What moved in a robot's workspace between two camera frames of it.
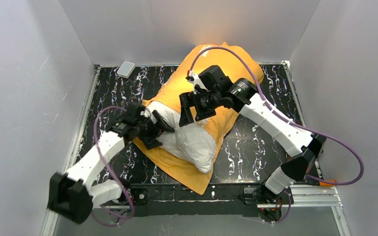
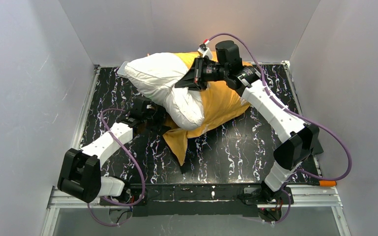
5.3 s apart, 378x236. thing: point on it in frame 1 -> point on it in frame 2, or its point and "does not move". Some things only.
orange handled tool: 325,184 does not move
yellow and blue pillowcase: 195,179 -> 222,106
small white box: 125,69 does not move
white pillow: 191,142 -> 155,75
